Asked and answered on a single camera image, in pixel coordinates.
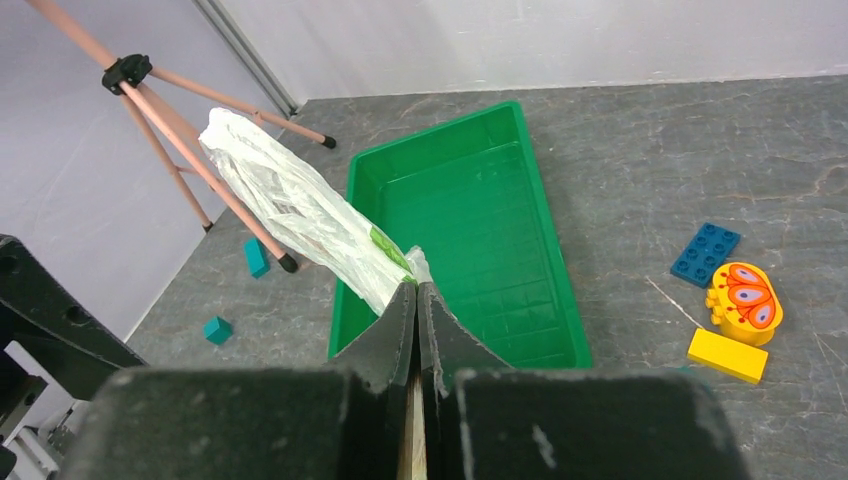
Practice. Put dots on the clear plastic bag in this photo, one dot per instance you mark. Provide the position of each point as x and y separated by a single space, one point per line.
297 206

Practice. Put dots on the blue lego brick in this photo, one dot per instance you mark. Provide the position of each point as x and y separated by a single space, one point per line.
705 253

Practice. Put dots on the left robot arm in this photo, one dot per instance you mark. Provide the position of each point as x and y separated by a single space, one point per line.
76 350

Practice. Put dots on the teal rectangular block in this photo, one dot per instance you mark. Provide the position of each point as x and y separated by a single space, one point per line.
256 260

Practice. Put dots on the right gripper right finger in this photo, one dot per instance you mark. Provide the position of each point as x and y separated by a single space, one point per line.
484 419

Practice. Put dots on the small teal cube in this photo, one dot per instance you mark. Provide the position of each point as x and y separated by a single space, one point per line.
217 330

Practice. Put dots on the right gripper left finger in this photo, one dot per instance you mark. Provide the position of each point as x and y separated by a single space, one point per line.
342 420

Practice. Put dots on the yellow lego brick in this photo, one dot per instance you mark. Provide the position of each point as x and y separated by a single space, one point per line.
728 356

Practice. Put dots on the pink tripod stand legs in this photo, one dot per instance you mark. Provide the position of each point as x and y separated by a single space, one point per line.
173 139

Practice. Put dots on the green plastic tray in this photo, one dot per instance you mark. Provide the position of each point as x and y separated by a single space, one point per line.
469 193

